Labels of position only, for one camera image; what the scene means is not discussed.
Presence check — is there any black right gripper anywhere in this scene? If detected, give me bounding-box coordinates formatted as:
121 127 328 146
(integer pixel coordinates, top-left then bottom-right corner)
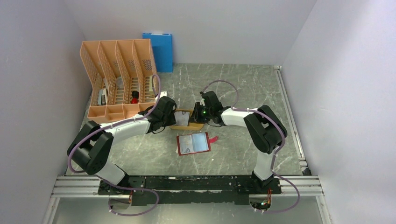
188 102 213 124

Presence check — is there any yellow oval tray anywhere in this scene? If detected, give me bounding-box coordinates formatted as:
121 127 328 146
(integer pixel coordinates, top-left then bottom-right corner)
170 109 204 131

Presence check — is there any red leather card holder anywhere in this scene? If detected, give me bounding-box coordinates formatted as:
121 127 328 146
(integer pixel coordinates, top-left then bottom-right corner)
177 132 218 156

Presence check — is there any silver VIP credit card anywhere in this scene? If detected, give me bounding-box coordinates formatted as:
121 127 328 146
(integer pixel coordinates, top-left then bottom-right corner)
179 135 193 154

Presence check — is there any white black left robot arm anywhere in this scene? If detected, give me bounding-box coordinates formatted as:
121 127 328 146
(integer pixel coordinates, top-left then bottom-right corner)
67 96 177 194

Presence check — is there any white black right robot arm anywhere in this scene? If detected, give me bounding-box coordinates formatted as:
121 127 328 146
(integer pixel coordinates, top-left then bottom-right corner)
194 91 288 193

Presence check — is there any beige eraser block in organizer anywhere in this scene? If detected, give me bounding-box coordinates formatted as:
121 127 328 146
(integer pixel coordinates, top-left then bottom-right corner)
149 75 156 95

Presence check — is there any black red item in organizer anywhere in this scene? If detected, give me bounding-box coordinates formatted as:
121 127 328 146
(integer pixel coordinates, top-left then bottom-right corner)
130 91 139 104

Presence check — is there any orange plastic file organizer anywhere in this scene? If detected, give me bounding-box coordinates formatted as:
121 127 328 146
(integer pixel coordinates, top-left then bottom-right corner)
80 39 159 123

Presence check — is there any white stapler in organizer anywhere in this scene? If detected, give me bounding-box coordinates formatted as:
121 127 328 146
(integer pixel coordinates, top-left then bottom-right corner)
97 88 108 105

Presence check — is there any blue plastic box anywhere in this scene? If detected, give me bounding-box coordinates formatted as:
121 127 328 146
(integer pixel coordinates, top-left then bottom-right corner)
142 33 173 73

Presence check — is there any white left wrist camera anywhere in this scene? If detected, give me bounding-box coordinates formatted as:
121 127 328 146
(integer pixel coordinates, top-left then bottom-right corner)
158 91 168 98

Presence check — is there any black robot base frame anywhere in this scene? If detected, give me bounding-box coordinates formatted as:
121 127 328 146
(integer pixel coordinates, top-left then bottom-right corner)
98 175 282 206

